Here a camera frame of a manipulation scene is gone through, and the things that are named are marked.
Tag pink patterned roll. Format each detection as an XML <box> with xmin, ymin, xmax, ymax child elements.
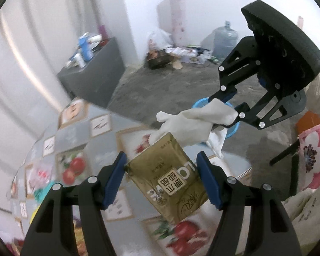
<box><xmin>169</xmin><ymin>0</ymin><xmax>186</xmax><ymax>47</ymax></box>

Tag orange stool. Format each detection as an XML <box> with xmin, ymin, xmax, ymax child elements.
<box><xmin>295</xmin><ymin>111</ymin><xmax>320</xmax><ymax>136</ymax></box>

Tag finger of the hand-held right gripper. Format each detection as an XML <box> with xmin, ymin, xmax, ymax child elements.
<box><xmin>208</xmin><ymin>37</ymin><xmax>260</xmax><ymax>104</ymax></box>
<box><xmin>212</xmin><ymin>85</ymin><xmax>308</xmax><ymax>131</ymax></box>

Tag brown crumpled paper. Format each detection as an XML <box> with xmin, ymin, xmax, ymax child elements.
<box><xmin>172</xmin><ymin>56</ymin><xmax>184</xmax><ymax>70</ymax></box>

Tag gold foil packet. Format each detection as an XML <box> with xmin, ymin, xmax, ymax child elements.
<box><xmin>125</xmin><ymin>132</ymin><xmax>209</xmax><ymax>224</ymax></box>

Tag pink flowered blanket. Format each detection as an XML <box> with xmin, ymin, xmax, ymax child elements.
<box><xmin>299</xmin><ymin>125</ymin><xmax>320</xmax><ymax>191</ymax></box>

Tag white curtain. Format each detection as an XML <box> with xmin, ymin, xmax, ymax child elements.
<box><xmin>0</xmin><ymin>5</ymin><xmax>78</xmax><ymax>214</ymax></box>

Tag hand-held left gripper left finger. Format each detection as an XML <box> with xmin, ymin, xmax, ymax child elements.
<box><xmin>21</xmin><ymin>151</ymin><xmax>128</xmax><ymax>256</ymax></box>

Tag white plastic bag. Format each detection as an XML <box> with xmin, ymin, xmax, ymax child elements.
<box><xmin>147</xmin><ymin>27</ymin><xmax>174</xmax><ymax>52</ymax></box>

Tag cream fuzzy cloth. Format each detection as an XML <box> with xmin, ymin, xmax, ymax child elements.
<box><xmin>281</xmin><ymin>184</ymin><xmax>320</xmax><ymax>256</ymax></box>

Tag dark grey cabinet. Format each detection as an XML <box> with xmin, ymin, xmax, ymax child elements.
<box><xmin>57</xmin><ymin>37</ymin><xmax>126</xmax><ymax>108</ymax></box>

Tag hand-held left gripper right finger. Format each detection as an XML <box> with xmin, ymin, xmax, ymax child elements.
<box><xmin>196</xmin><ymin>151</ymin><xmax>302</xmax><ymax>256</ymax></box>

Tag pile of white bags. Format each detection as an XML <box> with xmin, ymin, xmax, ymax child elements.
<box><xmin>165</xmin><ymin>45</ymin><xmax>211</xmax><ymax>64</ymax></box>

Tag fruit printed tablecloth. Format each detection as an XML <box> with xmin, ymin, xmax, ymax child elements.
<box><xmin>5</xmin><ymin>99</ymin><xmax>254</xmax><ymax>256</ymax></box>

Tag white tissue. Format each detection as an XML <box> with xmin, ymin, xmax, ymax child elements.
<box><xmin>149</xmin><ymin>98</ymin><xmax>238</xmax><ymax>159</ymax></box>

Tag blue plastic basket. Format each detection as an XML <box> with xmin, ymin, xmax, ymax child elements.
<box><xmin>191</xmin><ymin>98</ymin><xmax>240</xmax><ymax>147</ymax></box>

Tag black stool legs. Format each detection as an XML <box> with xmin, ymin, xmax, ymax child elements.
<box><xmin>269</xmin><ymin>139</ymin><xmax>300</xmax><ymax>196</ymax></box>

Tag dark cardboard box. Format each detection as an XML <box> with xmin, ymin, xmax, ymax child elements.
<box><xmin>144</xmin><ymin>50</ymin><xmax>170</xmax><ymax>70</ymax></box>

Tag large blue water jug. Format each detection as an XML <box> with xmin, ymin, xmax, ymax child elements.
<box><xmin>213</xmin><ymin>20</ymin><xmax>239</xmax><ymax>62</ymax></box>

